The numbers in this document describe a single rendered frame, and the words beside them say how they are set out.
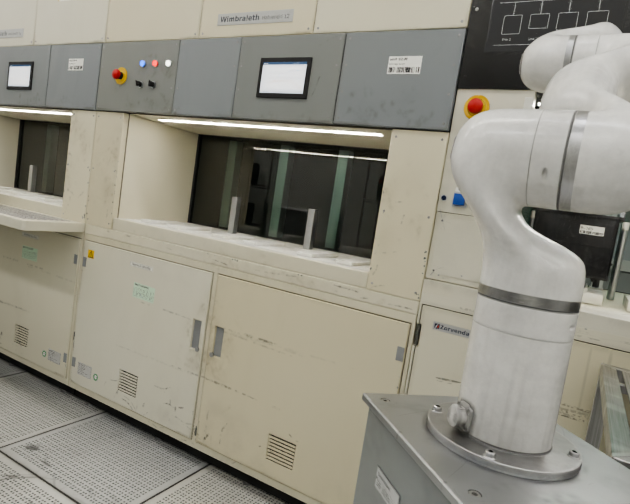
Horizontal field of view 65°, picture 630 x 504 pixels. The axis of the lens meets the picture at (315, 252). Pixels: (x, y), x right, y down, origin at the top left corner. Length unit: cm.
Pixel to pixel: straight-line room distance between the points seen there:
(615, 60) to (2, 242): 261
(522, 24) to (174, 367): 159
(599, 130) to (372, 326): 100
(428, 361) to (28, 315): 191
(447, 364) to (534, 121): 92
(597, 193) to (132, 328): 181
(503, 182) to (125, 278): 173
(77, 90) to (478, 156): 204
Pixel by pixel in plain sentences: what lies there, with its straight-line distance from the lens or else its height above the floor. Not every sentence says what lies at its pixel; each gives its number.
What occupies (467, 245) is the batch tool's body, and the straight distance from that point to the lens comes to 140.
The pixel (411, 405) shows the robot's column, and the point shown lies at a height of 76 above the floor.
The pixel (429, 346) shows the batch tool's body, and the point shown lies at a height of 68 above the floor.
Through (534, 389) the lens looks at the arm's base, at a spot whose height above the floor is 85.
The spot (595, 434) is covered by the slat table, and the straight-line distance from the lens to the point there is 139.
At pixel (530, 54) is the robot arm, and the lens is 102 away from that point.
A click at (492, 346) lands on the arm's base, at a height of 89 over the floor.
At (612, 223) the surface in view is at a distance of 157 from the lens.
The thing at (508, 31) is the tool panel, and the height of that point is 155.
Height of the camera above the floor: 102
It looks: 5 degrees down
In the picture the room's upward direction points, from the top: 9 degrees clockwise
